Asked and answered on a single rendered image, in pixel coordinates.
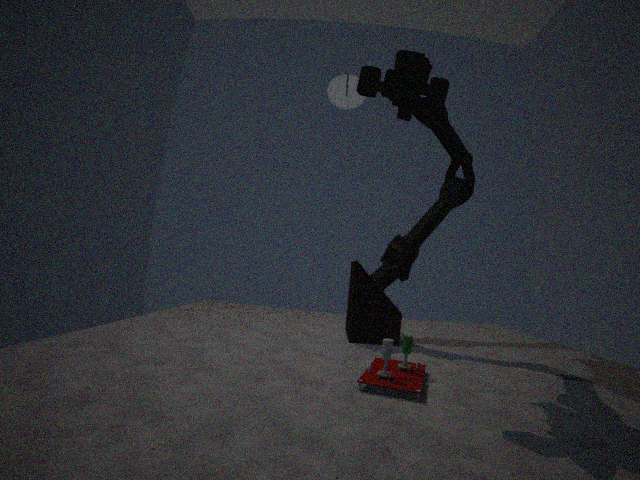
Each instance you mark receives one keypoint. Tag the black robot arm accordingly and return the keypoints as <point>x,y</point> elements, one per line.
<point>403,251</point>

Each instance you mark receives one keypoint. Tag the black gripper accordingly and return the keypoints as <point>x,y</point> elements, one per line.
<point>402,89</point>

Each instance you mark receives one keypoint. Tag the red circuit board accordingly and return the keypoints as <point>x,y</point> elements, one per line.
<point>398,375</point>

